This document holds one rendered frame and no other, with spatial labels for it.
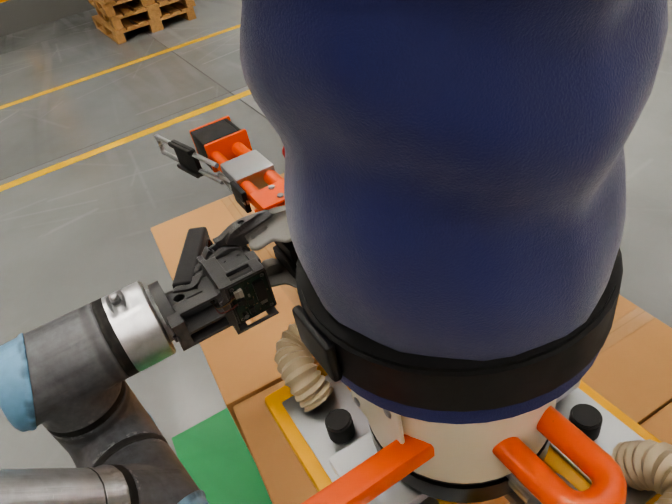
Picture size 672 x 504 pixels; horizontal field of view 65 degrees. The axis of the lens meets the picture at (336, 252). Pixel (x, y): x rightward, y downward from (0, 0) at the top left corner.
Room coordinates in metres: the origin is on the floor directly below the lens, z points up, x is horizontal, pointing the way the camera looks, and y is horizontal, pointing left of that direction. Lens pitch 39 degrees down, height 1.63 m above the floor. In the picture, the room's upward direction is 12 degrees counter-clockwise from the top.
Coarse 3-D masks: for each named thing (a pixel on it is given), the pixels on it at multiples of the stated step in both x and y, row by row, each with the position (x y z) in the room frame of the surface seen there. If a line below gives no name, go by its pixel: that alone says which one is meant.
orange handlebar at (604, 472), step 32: (224, 160) 0.75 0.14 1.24; (256, 192) 0.63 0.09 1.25; (544, 416) 0.22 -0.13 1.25; (384, 448) 0.22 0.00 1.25; (416, 448) 0.21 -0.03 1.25; (512, 448) 0.20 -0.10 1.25; (576, 448) 0.19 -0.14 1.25; (352, 480) 0.20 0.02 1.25; (384, 480) 0.20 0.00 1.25; (544, 480) 0.17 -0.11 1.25; (608, 480) 0.16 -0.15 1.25
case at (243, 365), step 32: (160, 224) 1.09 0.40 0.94; (192, 224) 1.06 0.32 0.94; (224, 224) 1.03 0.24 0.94; (288, 288) 0.77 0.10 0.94; (256, 320) 0.70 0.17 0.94; (288, 320) 0.68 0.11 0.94; (224, 352) 0.64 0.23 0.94; (256, 352) 0.62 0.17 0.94; (224, 384) 0.57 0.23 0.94; (256, 384) 0.56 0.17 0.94
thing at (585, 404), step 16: (560, 400) 0.30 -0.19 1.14; (576, 400) 0.29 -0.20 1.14; (592, 400) 0.29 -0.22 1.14; (576, 416) 0.26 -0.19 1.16; (592, 416) 0.26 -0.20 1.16; (608, 416) 0.27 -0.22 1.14; (624, 416) 0.27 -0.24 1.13; (592, 432) 0.25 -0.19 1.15; (608, 432) 0.25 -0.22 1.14; (624, 432) 0.25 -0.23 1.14; (640, 432) 0.25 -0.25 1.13; (608, 448) 0.24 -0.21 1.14; (560, 464) 0.24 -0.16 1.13; (576, 480) 0.22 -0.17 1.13; (640, 496) 0.19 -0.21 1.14; (656, 496) 0.19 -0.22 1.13
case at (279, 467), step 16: (256, 400) 0.52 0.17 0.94; (240, 416) 0.50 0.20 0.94; (256, 416) 0.50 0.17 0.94; (256, 432) 0.47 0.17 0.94; (272, 432) 0.46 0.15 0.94; (256, 448) 0.44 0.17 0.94; (272, 448) 0.44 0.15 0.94; (288, 448) 0.43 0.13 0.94; (256, 464) 0.42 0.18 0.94; (272, 464) 0.41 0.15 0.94; (288, 464) 0.41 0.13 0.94; (272, 480) 0.39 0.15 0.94; (288, 480) 0.38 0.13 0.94; (304, 480) 0.38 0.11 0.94; (272, 496) 0.36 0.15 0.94; (288, 496) 0.36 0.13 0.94; (304, 496) 0.36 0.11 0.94
